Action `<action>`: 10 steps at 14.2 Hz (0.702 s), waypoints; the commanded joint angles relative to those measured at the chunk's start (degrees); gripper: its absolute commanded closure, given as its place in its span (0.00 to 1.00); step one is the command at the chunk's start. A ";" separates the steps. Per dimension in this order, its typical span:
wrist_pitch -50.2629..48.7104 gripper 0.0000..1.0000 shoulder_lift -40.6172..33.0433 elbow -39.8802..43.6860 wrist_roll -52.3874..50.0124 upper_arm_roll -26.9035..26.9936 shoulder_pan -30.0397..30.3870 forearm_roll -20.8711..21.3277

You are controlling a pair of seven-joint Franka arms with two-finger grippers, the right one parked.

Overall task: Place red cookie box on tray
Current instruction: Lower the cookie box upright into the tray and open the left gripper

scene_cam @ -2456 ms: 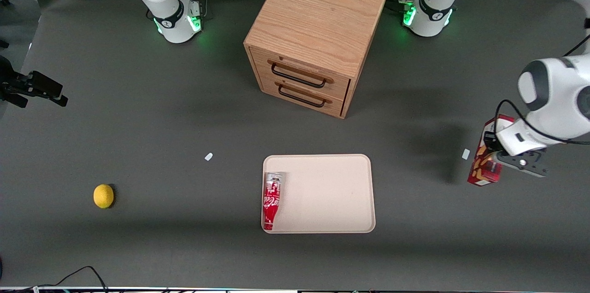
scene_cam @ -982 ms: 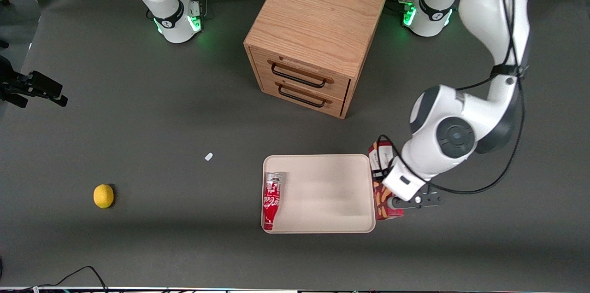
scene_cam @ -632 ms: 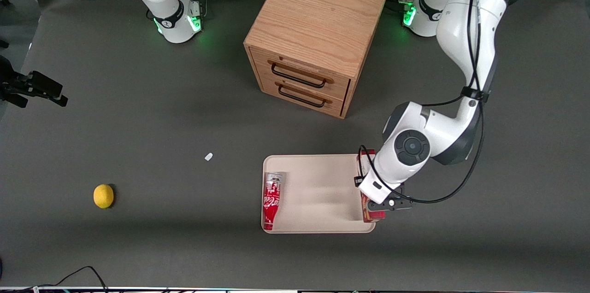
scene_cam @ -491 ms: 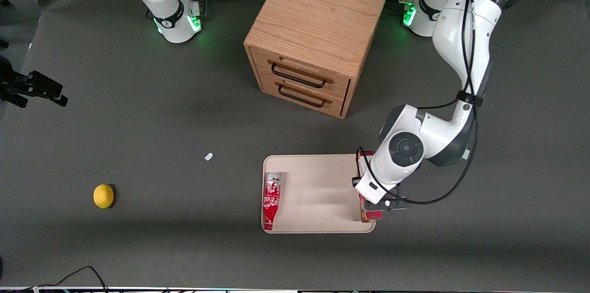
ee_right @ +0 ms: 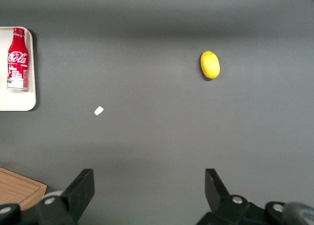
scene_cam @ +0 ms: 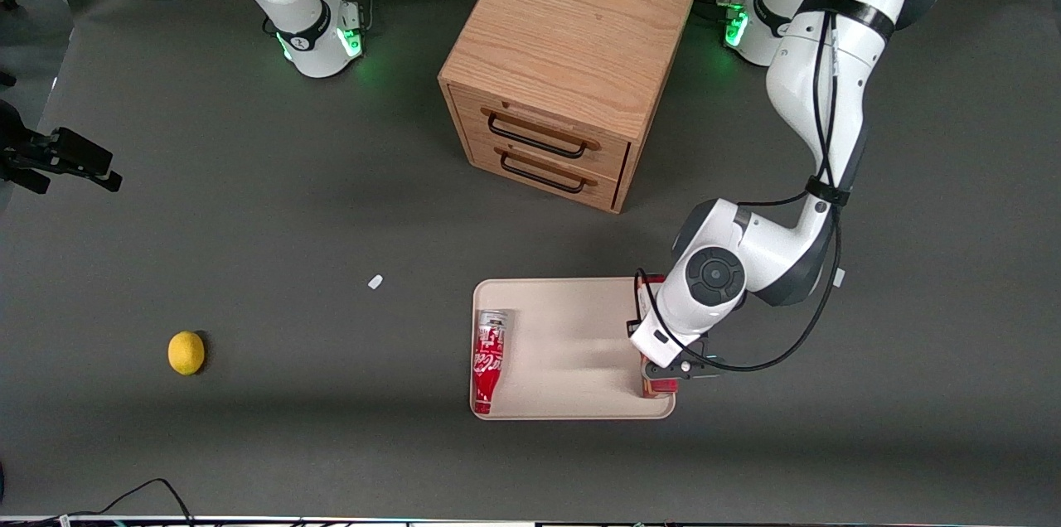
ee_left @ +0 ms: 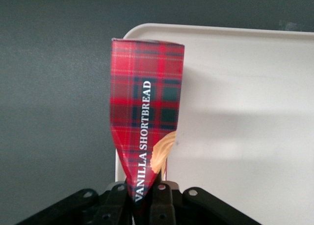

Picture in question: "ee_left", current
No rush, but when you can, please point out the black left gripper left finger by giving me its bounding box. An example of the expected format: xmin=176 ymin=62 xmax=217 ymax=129
xmin=94 ymin=182 xmax=130 ymax=225

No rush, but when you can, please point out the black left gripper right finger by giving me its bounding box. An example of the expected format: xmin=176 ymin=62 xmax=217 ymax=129
xmin=149 ymin=182 xmax=177 ymax=225

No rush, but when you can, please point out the red tartan cookie box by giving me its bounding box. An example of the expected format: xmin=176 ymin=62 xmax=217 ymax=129
xmin=109 ymin=37 xmax=185 ymax=209

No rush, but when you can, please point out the beige plastic tray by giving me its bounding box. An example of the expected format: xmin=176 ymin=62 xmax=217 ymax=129
xmin=114 ymin=23 xmax=314 ymax=225

